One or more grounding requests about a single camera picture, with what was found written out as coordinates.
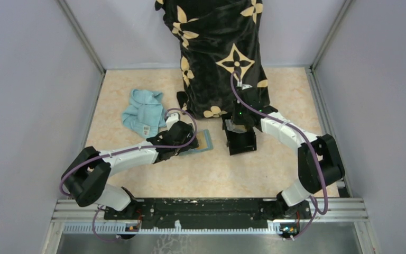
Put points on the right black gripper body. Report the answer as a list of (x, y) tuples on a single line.
[(239, 114)]

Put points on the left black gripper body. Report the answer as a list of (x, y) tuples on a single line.
[(192, 145)]

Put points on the orange credit card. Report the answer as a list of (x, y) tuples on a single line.
[(202, 141)]

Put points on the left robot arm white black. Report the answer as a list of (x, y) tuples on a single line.
[(86, 178)]

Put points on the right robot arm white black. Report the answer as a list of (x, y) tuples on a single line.
[(319, 162)]

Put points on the stack of cards in tray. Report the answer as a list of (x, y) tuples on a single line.
[(230, 126)]

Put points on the black card tray box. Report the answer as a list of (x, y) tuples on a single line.
[(238, 142)]

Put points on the light blue cloth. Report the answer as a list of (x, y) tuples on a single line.
[(145, 113)]

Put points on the black beige flower-patterned blanket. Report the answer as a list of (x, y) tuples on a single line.
[(218, 40)]

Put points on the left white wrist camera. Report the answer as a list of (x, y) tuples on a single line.
[(171, 120)]

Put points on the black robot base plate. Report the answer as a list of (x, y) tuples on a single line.
[(200, 222)]

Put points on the aluminium frame rail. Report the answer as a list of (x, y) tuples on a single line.
[(339, 209)]

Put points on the white slotted cable duct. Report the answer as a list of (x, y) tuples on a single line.
[(121, 227)]

